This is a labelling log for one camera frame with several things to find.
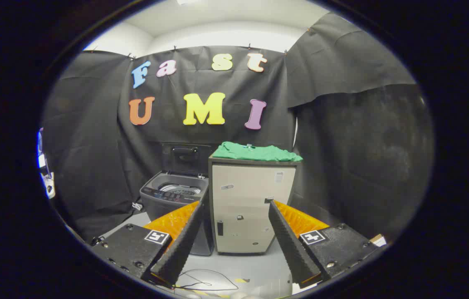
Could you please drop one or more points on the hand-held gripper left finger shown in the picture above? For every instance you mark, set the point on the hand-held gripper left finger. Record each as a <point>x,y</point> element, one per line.
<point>178,251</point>

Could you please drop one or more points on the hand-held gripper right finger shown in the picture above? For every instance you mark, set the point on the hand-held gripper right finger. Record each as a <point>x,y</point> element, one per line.
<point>292,249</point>

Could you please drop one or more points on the grey top-load washing machine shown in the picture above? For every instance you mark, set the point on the grey top-load washing machine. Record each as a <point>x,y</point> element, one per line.
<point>157,199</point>

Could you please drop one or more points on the dark glass washing machine lid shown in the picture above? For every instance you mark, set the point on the dark glass washing machine lid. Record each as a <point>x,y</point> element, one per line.
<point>184,160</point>

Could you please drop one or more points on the green polo shirt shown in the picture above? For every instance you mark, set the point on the green polo shirt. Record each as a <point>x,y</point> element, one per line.
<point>255,153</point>

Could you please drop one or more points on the cardboard piece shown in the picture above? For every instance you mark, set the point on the cardboard piece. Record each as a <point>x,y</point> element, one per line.
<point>377,240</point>

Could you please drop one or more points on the black backdrop cloth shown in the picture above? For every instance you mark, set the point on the black backdrop cloth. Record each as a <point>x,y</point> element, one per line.
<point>93,137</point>

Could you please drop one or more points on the beige cabinet with dark frame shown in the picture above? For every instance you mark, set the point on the beige cabinet with dark frame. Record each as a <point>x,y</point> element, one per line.
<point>243,207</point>

